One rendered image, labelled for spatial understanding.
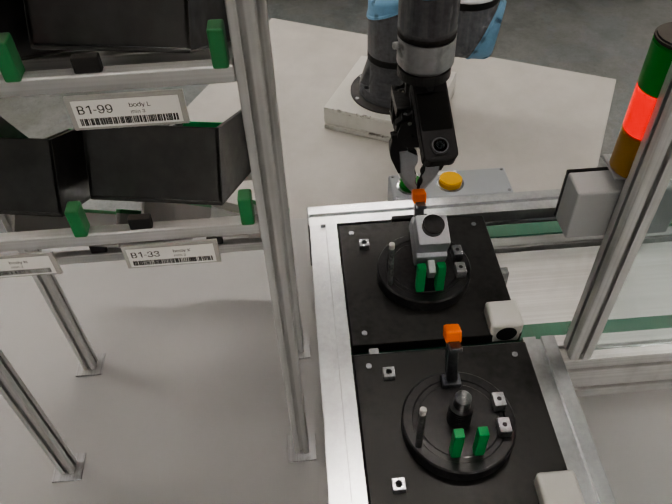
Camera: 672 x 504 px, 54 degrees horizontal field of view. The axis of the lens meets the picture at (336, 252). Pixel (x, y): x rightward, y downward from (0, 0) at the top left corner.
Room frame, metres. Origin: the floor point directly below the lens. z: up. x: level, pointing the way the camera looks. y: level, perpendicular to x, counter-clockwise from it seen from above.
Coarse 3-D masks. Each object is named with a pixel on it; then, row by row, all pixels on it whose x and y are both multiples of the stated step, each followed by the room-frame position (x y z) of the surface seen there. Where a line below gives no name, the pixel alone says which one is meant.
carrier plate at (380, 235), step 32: (384, 224) 0.77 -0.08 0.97; (448, 224) 0.76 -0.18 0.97; (480, 224) 0.76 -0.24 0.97; (352, 256) 0.70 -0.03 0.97; (480, 256) 0.69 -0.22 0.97; (352, 288) 0.64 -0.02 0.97; (480, 288) 0.63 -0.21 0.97; (352, 320) 0.58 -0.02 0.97; (384, 320) 0.57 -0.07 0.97; (416, 320) 0.57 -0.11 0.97; (448, 320) 0.57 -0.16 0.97; (480, 320) 0.57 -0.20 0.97; (352, 352) 0.53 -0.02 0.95
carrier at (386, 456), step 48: (384, 384) 0.47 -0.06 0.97; (432, 384) 0.45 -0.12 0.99; (480, 384) 0.45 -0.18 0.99; (528, 384) 0.46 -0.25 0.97; (384, 432) 0.40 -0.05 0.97; (432, 432) 0.39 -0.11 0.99; (480, 432) 0.36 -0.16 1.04; (528, 432) 0.39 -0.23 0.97; (384, 480) 0.34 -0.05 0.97; (432, 480) 0.34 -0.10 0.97; (480, 480) 0.33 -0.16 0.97; (528, 480) 0.33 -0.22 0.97; (576, 480) 0.32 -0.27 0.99
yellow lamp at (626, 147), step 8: (624, 136) 0.54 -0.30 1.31; (616, 144) 0.55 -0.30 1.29; (624, 144) 0.54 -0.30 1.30; (632, 144) 0.53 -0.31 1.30; (616, 152) 0.55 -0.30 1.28; (624, 152) 0.54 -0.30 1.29; (632, 152) 0.53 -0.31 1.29; (616, 160) 0.54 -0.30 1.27; (624, 160) 0.54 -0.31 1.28; (632, 160) 0.53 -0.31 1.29; (616, 168) 0.54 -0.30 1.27; (624, 168) 0.53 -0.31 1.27; (624, 176) 0.53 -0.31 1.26
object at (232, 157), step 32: (128, 128) 0.50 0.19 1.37; (160, 128) 0.50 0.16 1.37; (192, 128) 0.50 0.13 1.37; (224, 128) 0.51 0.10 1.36; (96, 160) 0.50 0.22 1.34; (128, 160) 0.49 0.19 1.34; (160, 160) 0.49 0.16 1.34; (192, 160) 0.49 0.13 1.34; (224, 160) 0.49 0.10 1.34; (96, 192) 0.48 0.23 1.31; (128, 192) 0.48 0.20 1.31; (160, 192) 0.48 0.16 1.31; (192, 192) 0.47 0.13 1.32; (224, 192) 0.48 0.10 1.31
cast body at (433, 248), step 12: (420, 216) 0.65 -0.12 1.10; (432, 216) 0.65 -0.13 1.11; (444, 216) 0.65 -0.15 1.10; (420, 228) 0.64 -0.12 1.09; (432, 228) 0.63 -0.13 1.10; (444, 228) 0.64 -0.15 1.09; (420, 240) 0.62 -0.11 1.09; (432, 240) 0.62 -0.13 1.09; (444, 240) 0.62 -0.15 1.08; (420, 252) 0.62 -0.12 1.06; (432, 252) 0.62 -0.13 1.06; (444, 252) 0.62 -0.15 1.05; (432, 264) 0.62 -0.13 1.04; (432, 276) 0.61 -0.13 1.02
